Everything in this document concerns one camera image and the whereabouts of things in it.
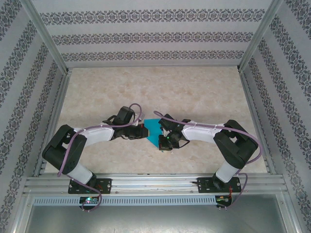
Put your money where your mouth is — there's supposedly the teal cloth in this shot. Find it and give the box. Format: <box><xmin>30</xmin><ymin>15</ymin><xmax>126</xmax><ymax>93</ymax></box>
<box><xmin>143</xmin><ymin>118</ymin><xmax>171</xmax><ymax>152</ymax></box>

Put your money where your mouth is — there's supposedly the grey metal panel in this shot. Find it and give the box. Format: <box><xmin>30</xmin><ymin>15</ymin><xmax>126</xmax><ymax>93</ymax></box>
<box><xmin>14</xmin><ymin>194</ymin><xmax>299</xmax><ymax>233</ymax></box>

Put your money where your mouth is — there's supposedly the aluminium mounting rail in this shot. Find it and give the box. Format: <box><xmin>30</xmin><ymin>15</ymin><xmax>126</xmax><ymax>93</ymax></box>
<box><xmin>23</xmin><ymin>172</ymin><xmax>287</xmax><ymax>195</ymax></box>

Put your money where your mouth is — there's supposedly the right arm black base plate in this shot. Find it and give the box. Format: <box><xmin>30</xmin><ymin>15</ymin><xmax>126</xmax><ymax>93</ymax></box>
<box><xmin>198</xmin><ymin>177</ymin><xmax>242</xmax><ymax>194</ymax></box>

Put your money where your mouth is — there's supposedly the slotted grey cable duct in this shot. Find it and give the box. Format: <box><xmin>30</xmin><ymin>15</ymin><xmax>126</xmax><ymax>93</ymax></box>
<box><xmin>33</xmin><ymin>196</ymin><xmax>217</xmax><ymax>206</ymax></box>

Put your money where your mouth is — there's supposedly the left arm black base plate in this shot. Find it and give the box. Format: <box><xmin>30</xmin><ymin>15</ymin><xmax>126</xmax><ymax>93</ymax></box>
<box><xmin>68</xmin><ymin>178</ymin><xmax>112</xmax><ymax>195</ymax></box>

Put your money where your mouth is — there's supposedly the aluminium side rail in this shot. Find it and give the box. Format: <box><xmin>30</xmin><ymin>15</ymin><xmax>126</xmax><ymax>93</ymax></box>
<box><xmin>33</xmin><ymin>69</ymin><xmax>73</xmax><ymax>177</ymax></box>
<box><xmin>239</xmin><ymin>69</ymin><xmax>277</xmax><ymax>175</ymax></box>

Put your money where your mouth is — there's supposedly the aluminium frame post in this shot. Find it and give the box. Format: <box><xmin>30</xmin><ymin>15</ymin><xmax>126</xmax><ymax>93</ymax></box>
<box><xmin>237</xmin><ymin>0</ymin><xmax>284</xmax><ymax>71</ymax></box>
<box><xmin>21</xmin><ymin>0</ymin><xmax>71</xmax><ymax>75</ymax></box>

